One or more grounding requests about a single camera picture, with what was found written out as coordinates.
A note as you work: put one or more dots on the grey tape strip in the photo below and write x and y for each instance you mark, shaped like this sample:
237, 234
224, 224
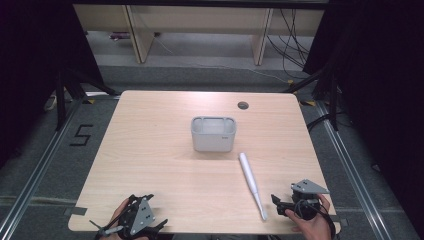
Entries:
76, 211
341, 222

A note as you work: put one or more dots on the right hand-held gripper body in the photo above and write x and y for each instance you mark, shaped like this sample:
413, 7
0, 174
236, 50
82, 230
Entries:
308, 187

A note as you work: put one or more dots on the person's left hand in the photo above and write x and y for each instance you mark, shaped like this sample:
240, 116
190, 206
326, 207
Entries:
116, 214

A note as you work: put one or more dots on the black metal stand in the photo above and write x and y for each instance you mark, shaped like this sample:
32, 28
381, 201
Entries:
60, 100
333, 100

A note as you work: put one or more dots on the white pen-shaped tool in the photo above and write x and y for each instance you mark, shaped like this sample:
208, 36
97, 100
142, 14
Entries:
250, 176

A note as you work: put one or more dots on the beige wooden desk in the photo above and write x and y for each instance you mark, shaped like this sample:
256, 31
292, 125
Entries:
200, 18

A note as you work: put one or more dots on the person's right hand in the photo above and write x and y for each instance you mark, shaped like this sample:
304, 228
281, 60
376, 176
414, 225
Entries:
313, 230

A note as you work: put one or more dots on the metal floor rail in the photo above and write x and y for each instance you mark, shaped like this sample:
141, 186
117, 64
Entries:
350, 160
40, 166

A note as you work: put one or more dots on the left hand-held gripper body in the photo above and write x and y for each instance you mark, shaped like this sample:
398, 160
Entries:
141, 216

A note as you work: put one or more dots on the grey round table grommet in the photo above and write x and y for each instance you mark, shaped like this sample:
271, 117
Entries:
243, 105

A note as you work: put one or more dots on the small purple object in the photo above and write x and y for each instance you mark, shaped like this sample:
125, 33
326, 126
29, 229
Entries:
119, 35

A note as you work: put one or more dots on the black curtain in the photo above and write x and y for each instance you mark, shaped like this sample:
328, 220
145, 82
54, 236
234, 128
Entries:
33, 66
376, 100

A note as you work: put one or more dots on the grey plastic storage box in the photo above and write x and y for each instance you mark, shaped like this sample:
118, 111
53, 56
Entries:
213, 140

